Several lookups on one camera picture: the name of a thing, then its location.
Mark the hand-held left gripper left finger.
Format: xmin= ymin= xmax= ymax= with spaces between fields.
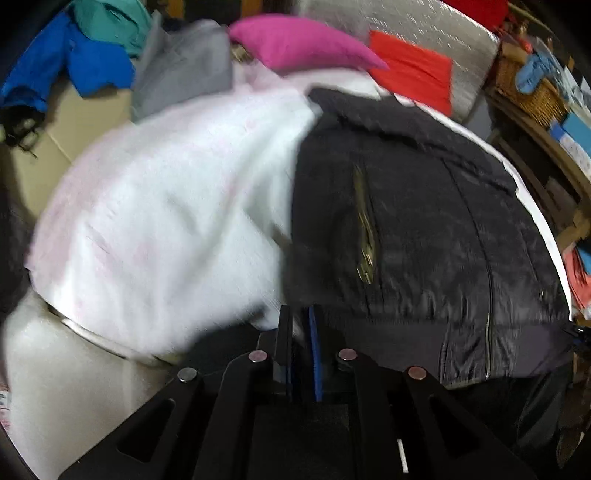
xmin=59 ymin=305 xmax=295 ymax=480

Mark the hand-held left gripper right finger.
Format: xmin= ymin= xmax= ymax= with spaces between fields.
xmin=301 ymin=305 xmax=512 ymax=480

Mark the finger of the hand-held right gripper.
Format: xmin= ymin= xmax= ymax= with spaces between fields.
xmin=571 ymin=322 xmax=591 ymax=354

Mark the black quilted zip jacket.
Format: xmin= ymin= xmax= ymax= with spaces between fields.
xmin=281 ymin=87 xmax=574 ymax=393

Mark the wooden shelf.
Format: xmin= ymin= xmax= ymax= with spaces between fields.
xmin=482 ymin=88 xmax=591 ymax=241

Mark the white bed sheet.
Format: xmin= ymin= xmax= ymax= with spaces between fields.
xmin=4 ymin=65 xmax=578 ymax=480

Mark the teal cardboard box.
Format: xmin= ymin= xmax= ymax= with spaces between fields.
xmin=551 ymin=111 xmax=591 ymax=160

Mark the wicker basket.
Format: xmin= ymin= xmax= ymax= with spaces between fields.
xmin=494 ymin=55 xmax=570 ymax=126

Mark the light blue cloth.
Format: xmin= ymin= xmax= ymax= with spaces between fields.
xmin=515 ymin=50 xmax=561 ymax=93

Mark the grey coat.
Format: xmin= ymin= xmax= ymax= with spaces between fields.
xmin=131 ymin=18 xmax=234 ymax=123

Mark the silver foil insulation mat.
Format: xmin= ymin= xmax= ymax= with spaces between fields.
xmin=295 ymin=0 xmax=502 ymax=123

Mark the red pillow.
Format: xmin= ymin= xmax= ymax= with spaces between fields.
xmin=368 ymin=30 xmax=454 ymax=116

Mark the pink pillow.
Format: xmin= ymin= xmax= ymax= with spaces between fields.
xmin=228 ymin=14 xmax=389 ymax=77

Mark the beige cardboard box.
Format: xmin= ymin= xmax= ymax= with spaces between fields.
xmin=0 ymin=85 xmax=134 ymax=217

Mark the red blanket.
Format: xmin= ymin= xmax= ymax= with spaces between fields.
xmin=445 ymin=0 xmax=509 ymax=21

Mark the blue jacket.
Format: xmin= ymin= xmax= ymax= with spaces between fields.
xmin=0 ymin=10 xmax=136 ymax=112

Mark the teal shirt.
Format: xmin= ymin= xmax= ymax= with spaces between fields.
xmin=71 ymin=0 xmax=153 ymax=58

